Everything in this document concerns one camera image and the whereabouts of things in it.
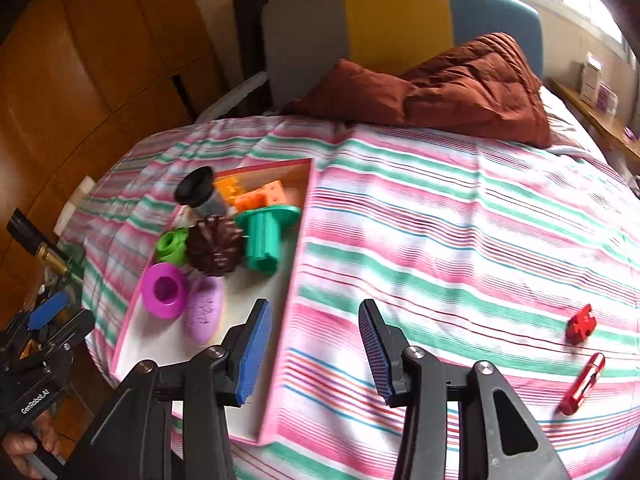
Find lilac oval patterned brush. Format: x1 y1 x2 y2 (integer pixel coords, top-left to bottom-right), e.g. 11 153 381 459
184 275 224 346

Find purple plastic flanged cup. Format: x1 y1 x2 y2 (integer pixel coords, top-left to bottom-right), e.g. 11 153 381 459
141 262 190 320

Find lime green plastic ring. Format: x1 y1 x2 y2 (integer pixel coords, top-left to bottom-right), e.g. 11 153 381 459
154 226 191 268

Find dark brown spiky hairbrush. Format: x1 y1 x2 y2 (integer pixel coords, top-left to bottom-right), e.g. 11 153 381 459
186 214 245 276

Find green flanged plastic column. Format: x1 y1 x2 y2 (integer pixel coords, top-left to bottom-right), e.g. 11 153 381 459
234 205 302 276

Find black grey flanged cup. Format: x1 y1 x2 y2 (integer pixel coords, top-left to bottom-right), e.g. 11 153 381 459
174 166 228 218

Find person's left hand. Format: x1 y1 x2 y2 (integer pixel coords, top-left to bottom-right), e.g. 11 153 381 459
2 411 61 479

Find red metallic lighter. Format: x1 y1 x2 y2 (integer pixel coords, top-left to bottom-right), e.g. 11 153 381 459
559 352 605 416

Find red puzzle piece block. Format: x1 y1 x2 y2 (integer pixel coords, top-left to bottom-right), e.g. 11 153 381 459
565 304 598 346

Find left handheld gripper device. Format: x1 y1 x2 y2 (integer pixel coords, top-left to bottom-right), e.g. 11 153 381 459
0 207 97 480

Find striped pink green bedsheet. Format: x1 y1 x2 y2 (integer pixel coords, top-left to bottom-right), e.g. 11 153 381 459
63 116 639 479

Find pink-rimmed white tray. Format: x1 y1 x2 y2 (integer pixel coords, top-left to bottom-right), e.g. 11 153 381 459
110 158 317 445

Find orange curved track piece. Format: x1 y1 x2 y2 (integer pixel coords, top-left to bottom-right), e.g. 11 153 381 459
215 176 245 206

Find orange connected cube blocks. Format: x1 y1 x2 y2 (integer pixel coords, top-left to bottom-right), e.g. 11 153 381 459
233 180 288 214

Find white pillow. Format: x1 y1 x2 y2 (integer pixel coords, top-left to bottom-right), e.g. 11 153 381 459
539 86 605 162

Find wooden side shelf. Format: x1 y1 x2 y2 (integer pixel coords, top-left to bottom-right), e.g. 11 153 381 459
549 78 639 165

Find rust brown quilted blanket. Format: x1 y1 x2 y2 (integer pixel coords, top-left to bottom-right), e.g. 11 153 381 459
282 32 552 148

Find grey yellow blue headboard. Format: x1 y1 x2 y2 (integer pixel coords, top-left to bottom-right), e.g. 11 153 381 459
262 0 544 107

